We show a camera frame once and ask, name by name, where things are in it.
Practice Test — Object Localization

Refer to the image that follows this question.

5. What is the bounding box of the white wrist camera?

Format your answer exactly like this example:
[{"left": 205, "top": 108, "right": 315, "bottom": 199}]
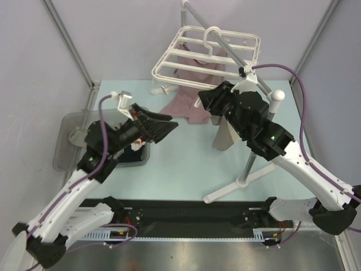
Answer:
[
  {"left": 231, "top": 65, "right": 258, "bottom": 93},
  {"left": 110, "top": 91, "right": 134, "bottom": 120}
]

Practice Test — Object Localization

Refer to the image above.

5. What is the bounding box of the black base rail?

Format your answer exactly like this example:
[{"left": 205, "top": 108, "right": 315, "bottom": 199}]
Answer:
[{"left": 115, "top": 199, "right": 294, "bottom": 239}]

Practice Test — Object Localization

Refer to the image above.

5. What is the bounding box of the grey metal clothes stand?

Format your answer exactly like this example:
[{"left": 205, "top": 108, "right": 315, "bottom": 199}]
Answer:
[{"left": 182, "top": 1, "right": 285, "bottom": 204}]

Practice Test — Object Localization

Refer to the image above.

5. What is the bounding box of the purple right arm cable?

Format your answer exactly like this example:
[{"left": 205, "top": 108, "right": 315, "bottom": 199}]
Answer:
[{"left": 250, "top": 63, "right": 361, "bottom": 235}]

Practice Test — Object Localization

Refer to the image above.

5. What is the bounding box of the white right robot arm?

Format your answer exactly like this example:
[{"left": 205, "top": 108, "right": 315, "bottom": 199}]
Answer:
[{"left": 198, "top": 81, "right": 360, "bottom": 235}]

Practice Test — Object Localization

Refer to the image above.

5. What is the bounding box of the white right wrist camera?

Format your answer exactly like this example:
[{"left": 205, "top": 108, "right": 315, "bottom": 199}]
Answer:
[{"left": 231, "top": 65, "right": 258, "bottom": 93}]

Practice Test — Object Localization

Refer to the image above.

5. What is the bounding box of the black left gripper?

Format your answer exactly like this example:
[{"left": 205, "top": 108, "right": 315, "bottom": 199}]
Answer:
[{"left": 107, "top": 103, "right": 178, "bottom": 155}]

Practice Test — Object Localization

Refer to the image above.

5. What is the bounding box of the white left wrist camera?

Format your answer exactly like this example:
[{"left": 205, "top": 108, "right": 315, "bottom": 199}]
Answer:
[{"left": 110, "top": 91, "right": 134, "bottom": 120}]

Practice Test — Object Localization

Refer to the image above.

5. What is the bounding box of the navy santa sock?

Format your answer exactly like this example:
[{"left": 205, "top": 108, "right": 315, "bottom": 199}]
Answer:
[{"left": 118, "top": 137, "right": 146, "bottom": 164}]

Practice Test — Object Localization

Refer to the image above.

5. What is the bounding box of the white clip drying hanger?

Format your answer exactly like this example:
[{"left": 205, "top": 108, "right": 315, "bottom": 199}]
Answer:
[{"left": 151, "top": 25, "right": 261, "bottom": 93}]

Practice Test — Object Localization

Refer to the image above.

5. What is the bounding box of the beige sock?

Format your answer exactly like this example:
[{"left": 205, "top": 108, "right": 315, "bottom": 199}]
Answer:
[{"left": 210, "top": 116, "right": 240, "bottom": 151}]

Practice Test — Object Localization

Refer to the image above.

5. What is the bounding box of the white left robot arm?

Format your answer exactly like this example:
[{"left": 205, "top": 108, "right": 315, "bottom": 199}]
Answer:
[{"left": 12, "top": 103, "right": 178, "bottom": 269}]

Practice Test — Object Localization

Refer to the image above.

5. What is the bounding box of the pink tank top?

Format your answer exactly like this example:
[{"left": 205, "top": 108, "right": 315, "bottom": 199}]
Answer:
[{"left": 160, "top": 56, "right": 225, "bottom": 124}]

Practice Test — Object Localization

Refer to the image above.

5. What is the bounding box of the grey plastic bin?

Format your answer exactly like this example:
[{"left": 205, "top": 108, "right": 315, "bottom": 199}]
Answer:
[{"left": 52, "top": 110, "right": 151, "bottom": 172}]

